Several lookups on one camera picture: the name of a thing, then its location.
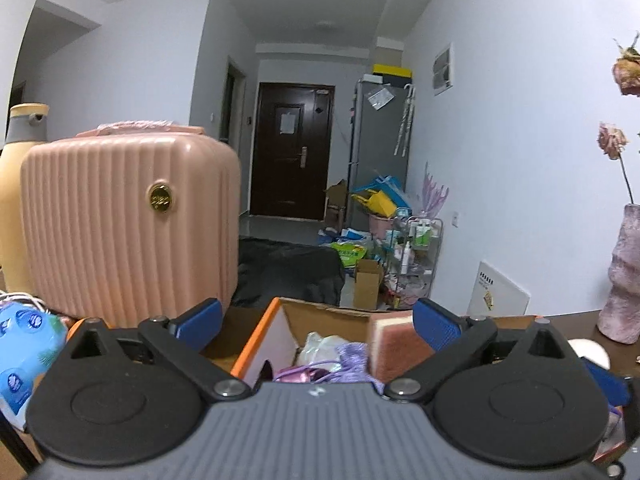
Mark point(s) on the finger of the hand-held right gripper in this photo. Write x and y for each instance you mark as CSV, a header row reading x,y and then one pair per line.
x,y
607,382

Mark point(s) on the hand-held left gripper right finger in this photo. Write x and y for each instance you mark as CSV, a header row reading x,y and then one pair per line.
x,y
436,325

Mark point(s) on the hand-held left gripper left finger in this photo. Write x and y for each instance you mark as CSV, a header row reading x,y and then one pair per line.
x,y
202,322

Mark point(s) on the pink and yellow sponge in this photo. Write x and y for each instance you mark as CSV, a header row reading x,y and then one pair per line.
x,y
395,350

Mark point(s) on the orange cardboard box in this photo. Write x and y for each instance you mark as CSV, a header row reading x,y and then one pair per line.
x,y
270,340

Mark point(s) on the purple fluffy cloth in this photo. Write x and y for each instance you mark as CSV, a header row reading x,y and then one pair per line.
x,y
355,360

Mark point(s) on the white round object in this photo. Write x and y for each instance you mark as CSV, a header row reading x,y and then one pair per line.
x,y
590,352

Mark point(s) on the white board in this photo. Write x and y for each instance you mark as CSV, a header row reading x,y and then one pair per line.
x,y
500,292

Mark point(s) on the small open cardboard box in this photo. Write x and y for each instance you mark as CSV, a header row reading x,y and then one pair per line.
x,y
367,285

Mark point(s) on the pink textured vase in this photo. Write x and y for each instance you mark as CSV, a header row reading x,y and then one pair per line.
x,y
622,285

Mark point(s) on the black bag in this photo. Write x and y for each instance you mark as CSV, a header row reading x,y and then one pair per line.
x,y
290,270

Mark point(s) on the green printed packet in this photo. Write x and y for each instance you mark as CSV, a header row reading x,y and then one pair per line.
x,y
350,254

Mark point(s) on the pink bucket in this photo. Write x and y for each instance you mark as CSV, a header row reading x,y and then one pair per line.
x,y
380,225

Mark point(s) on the pink shiny wrapper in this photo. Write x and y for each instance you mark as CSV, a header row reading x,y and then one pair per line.
x,y
305,375

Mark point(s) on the pink ribbed small suitcase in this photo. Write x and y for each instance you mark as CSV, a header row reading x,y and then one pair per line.
x,y
125,235

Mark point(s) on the white plastic bag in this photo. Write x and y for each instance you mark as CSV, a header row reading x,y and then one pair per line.
x,y
320,347

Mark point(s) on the orange round object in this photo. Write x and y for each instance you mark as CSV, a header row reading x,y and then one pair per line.
x,y
75,327

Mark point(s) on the purple feathery decoration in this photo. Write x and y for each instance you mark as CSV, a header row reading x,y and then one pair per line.
x,y
435,190

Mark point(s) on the blue bag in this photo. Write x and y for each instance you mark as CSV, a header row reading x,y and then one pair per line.
x,y
395,185

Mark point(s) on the brown cardboard box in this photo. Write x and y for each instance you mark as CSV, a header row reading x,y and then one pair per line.
x,y
336,202

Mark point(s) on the dark brown door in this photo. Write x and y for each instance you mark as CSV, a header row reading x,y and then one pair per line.
x,y
285,175

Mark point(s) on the blue tissue pack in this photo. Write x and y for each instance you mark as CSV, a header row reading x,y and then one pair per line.
x,y
25,350

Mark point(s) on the grey refrigerator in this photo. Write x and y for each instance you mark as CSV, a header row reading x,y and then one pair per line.
x,y
375,150

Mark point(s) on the white folded umbrella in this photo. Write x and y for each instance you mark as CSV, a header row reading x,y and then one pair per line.
x,y
405,120

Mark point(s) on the white paper notice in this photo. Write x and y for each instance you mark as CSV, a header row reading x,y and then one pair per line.
x,y
287,123

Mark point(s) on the yellow thermos bottle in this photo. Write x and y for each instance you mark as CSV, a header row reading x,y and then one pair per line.
x,y
12,210

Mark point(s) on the clear plastic bag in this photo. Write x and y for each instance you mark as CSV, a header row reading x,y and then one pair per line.
x,y
379,98

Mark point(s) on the yellow and black box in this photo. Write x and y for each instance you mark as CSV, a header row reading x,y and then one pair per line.
x,y
392,70

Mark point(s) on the bunch of dried roses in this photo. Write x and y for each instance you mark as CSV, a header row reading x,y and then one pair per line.
x,y
625,72

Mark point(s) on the white wall panel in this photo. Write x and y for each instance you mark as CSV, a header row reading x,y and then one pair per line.
x,y
442,70

